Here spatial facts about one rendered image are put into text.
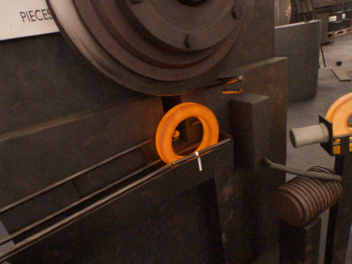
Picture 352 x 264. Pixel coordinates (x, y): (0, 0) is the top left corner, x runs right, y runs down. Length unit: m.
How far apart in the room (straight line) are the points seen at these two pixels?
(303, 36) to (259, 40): 2.29
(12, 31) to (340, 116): 0.83
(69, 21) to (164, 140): 0.32
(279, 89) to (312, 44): 2.35
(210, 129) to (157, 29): 0.32
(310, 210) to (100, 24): 0.71
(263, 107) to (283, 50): 2.51
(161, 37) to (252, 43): 0.51
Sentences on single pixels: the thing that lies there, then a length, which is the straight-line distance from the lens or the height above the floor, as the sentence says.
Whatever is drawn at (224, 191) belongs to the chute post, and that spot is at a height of 0.56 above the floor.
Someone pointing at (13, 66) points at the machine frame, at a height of 1.01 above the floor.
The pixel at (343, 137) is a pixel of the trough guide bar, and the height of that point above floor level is 0.67.
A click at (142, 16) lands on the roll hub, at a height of 1.05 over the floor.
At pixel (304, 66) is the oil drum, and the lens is 3.27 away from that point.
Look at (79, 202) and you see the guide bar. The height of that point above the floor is 0.68.
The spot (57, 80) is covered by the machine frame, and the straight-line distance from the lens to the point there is 0.64.
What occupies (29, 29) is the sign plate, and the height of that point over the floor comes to 1.07.
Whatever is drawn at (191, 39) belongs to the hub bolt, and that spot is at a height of 1.00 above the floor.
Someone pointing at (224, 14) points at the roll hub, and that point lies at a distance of 0.53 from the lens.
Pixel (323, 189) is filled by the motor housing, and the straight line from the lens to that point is 0.85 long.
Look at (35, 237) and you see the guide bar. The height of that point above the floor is 0.68.
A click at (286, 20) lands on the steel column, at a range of 4.88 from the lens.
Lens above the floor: 1.01
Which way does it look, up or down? 23 degrees down
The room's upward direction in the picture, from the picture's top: 11 degrees counter-clockwise
